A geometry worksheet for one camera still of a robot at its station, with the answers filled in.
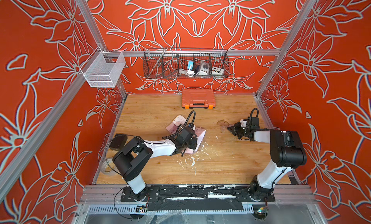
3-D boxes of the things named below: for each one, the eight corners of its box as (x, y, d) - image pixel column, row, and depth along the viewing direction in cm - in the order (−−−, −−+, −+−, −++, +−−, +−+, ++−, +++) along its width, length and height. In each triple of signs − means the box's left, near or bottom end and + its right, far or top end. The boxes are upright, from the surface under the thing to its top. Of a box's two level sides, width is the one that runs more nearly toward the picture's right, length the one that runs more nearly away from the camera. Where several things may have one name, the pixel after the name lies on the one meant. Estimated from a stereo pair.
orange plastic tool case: (181, 110, 112) (181, 105, 108) (182, 93, 124) (181, 88, 120) (214, 109, 112) (216, 105, 107) (211, 93, 124) (212, 88, 120)
